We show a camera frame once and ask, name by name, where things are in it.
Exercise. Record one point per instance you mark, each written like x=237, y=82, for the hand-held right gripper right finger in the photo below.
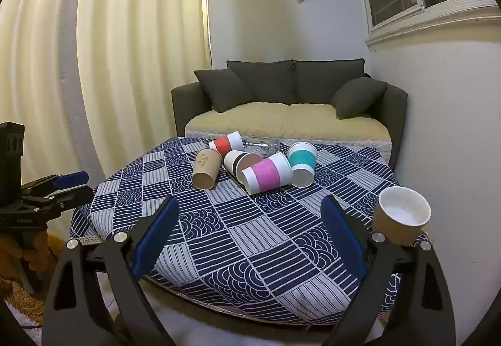
x=345, y=237

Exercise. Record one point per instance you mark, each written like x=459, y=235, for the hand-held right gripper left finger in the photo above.
x=155, y=238

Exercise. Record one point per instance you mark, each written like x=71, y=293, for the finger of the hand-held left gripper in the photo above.
x=76, y=195
x=72, y=178

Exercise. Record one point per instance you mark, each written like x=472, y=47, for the brown cup white inside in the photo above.
x=403, y=209

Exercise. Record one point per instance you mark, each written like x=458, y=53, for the brown paper cup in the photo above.
x=206, y=168

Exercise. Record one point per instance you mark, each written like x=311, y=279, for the teal band paper cup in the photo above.
x=302, y=160

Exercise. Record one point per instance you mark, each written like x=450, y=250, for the pink band paper cup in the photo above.
x=268, y=173

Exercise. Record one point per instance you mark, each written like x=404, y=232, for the black band paper cup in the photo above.
x=234, y=163

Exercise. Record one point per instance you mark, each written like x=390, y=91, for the red band paper cup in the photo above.
x=225, y=143

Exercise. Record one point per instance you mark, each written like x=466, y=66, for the blue patterned tablecloth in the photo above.
x=242, y=236

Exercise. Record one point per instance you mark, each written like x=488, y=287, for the beige seat cushion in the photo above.
x=238, y=117
x=328, y=127

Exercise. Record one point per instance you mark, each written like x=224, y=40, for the yellow shaggy rug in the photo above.
x=23, y=297

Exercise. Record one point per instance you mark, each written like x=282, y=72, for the cream curtain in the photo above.
x=117, y=56

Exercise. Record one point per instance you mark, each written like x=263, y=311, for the dark grey sofa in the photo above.
x=184, y=103

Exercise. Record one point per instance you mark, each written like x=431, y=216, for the dark grey throw pillow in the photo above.
x=225, y=89
x=358, y=97

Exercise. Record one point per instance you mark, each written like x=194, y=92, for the dark grey back cushion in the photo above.
x=266, y=80
x=325, y=78

